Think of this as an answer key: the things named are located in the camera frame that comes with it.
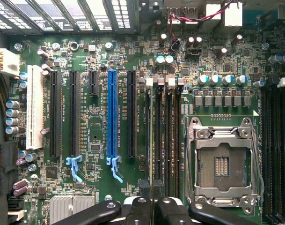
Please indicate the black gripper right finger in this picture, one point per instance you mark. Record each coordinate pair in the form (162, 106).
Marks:
(168, 211)

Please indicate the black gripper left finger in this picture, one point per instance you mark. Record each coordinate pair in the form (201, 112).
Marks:
(135, 211)

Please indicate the silver finned heatsink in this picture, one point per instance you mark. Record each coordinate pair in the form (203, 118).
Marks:
(72, 208)

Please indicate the silver CPU socket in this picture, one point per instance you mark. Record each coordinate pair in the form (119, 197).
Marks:
(223, 164)

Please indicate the green motherboard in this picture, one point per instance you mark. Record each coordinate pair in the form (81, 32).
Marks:
(123, 117)

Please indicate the long black expansion slot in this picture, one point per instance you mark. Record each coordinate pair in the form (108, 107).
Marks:
(55, 114)
(131, 114)
(74, 114)

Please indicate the blue expansion slot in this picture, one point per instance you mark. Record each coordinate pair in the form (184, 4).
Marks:
(112, 112)

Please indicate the white SATA connector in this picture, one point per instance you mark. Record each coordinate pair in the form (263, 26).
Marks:
(16, 214)

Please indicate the short black expansion slot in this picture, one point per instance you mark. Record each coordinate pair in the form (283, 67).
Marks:
(93, 83)

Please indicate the silver capacitor blue stripe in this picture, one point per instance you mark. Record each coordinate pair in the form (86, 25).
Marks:
(203, 79)
(11, 130)
(214, 79)
(12, 121)
(227, 79)
(160, 60)
(12, 113)
(241, 80)
(169, 59)
(12, 104)

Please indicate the white PCI expansion slot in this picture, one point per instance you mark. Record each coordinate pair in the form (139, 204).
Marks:
(34, 107)

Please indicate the black fan header connector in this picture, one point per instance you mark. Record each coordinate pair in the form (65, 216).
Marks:
(193, 53)

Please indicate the white power connector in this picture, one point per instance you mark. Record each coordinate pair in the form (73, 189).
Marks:
(6, 62)

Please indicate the silver rear port block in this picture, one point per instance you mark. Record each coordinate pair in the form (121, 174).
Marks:
(223, 15)

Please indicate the dark metal PC case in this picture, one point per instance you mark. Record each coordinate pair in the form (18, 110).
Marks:
(69, 16)

